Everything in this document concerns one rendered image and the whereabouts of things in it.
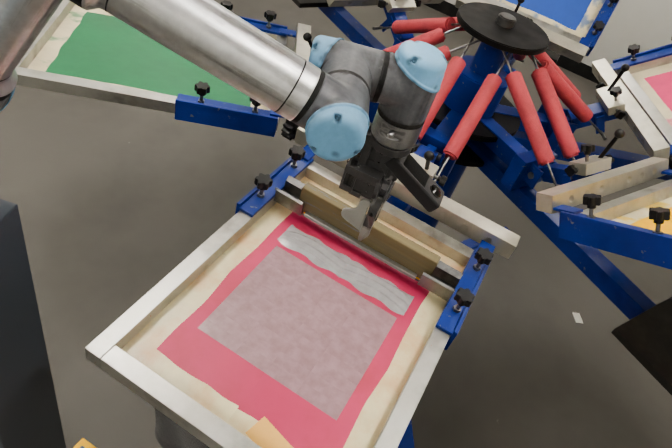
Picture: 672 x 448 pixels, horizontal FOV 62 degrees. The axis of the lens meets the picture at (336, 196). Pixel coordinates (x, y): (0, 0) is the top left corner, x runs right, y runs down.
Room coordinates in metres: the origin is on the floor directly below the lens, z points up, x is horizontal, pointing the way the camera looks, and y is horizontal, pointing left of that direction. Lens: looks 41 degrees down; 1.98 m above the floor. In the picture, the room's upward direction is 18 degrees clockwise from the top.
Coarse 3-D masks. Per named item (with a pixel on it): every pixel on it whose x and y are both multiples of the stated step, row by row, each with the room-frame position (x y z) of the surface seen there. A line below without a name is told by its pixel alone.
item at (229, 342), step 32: (288, 224) 1.01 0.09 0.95; (256, 256) 0.88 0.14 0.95; (288, 256) 0.91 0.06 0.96; (352, 256) 0.98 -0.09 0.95; (224, 288) 0.76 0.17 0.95; (256, 288) 0.79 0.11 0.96; (288, 288) 0.82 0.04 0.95; (320, 288) 0.85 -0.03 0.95; (192, 320) 0.66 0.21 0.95; (224, 320) 0.68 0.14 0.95; (256, 320) 0.71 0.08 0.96; (288, 320) 0.73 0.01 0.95; (192, 352) 0.59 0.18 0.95; (224, 352) 0.61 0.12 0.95; (256, 352) 0.63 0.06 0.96; (224, 384) 0.55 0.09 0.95
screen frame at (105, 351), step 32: (224, 224) 0.91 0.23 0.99; (416, 224) 1.13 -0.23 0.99; (192, 256) 0.79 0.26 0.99; (448, 256) 1.08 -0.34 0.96; (160, 288) 0.69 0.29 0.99; (128, 320) 0.59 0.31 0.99; (96, 352) 0.51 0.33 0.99; (128, 384) 0.48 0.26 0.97; (160, 384) 0.49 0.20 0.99; (416, 384) 0.66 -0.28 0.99; (192, 416) 0.45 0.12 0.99
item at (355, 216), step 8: (360, 200) 0.72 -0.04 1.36; (368, 200) 0.72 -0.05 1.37; (344, 208) 0.72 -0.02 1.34; (352, 208) 0.72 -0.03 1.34; (360, 208) 0.71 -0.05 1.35; (344, 216) 0.71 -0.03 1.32; (352, 216) 0.71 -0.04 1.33; (360, 216) 0.71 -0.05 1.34; (376, 216) 0.72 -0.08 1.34; (352, 224) 0.71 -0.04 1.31; (360, 224) 0.71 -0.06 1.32; (360, 232) 0.70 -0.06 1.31; (368, 232) 0.70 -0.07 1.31; (360, 240) 0.71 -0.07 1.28
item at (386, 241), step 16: (304, 192) 1.05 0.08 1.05; (320, 192) 1.05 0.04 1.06; (304, 208) 1.04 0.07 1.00; (320, 208) 1.03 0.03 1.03; (336, 208) 1.02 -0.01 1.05; (336, 224) 1.02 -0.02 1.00; (368, 240) 0.99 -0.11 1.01; (384, 240) 0.98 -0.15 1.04; (400, 240) 0.98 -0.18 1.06; (400, 256) 0.97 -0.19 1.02; (416, 256) 0.96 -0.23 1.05; (432, 256) 0.96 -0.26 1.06; (416, 272) 0.95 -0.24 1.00; (432, 272) 0.94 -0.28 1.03
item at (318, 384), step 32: (352, 288) 0.88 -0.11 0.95; (416, 288) 0.94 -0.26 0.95; (320, 320) 0.76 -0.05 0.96; (352, 320) 0.79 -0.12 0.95; (384, 320) 0.82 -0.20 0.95; (288, 352) 0.66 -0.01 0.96; (320, 352) 0.68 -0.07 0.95; (352, 352) 0.71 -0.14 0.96; (384, 352) 0.73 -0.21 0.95; (256, 384) 0.57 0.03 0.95; (288, 384) 0.59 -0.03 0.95; (320, 384) 0.61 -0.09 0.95; (352, 384) 0.63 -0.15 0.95; (256, 416) 0.51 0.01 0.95; (288, 416) 0.52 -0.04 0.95; (320, 416) 0.54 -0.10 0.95; (352, 416) 0.57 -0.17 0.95
